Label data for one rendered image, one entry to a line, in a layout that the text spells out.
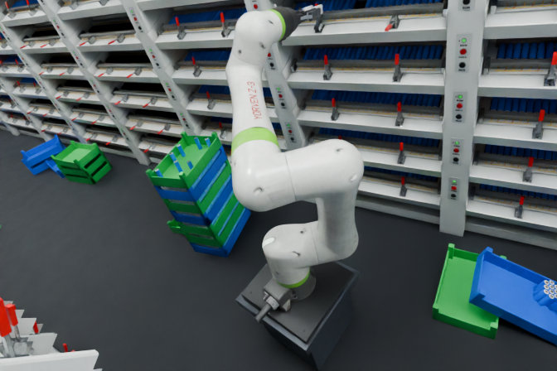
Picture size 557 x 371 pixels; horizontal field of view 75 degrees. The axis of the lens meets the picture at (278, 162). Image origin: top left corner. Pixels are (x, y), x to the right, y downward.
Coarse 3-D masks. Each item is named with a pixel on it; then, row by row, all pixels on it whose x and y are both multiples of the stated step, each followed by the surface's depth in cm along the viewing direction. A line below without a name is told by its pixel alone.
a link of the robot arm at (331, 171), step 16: (320, 144) 76; (336, 144) 75; (288, 160) 74; (304, 160) 74; (320, 160) 73; (336, 160) 73; (352, 160) 73; (304, 176) 73; (320, 176) 73; (336, 176) 73; (352, 176) 74; (304, 192) 74; (320, 192) 75; (336, 192) 75; (352, 192) 78; (320, 208) 88; (336, 208) 83; (352, 208) 88; (320, 224) 98; (336, 224) 92; (352, 224) 97; (320, 240) 105; (336, 240) 100; (352, 240) 104; (320, 256) 106; (336, 256) 107
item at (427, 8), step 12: (324, 12) 129; (336, 12) 126; (348, 12) 124; (360, 12) 122; (372, 12) 120; (384, 12) 118; (396, 12) 116; (408, 12) 114; (420, 12) 112; (432, 12) 111
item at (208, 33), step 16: (240, 0) 154; (176, 16) 176; (192, 16) 169; (208, 16) 162; (224, 16) 158; (240, 16) 152; (160, 32) 174; (176, 32) 169; (192, 32) 164; (208, 32) 158; (224, 32) 149; (160, 48) 176; (176, 48) 171
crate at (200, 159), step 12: (192, 144) 178; (204, 144) 175; (216, 144) 167; (168, 156) 167; (180, 156) 172; (192, 156) 170; (204, 156) 159; (156, 168) 160; (168, 168) 166; (192, 168) 152; (204, 168) 160; (156, 180) 156; (168, 180) 152; (180, 180) 149; (192, 180) 153
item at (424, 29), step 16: (288, 0) 141; (384, 16) 119; (400, 16) 116; (304, 32) 131; (336, 32) 124; (352, 32) 121; (368, 32) 118; (384, 32) 116; (400, 32) 113; (416, 32) 111; (432, 32) 109
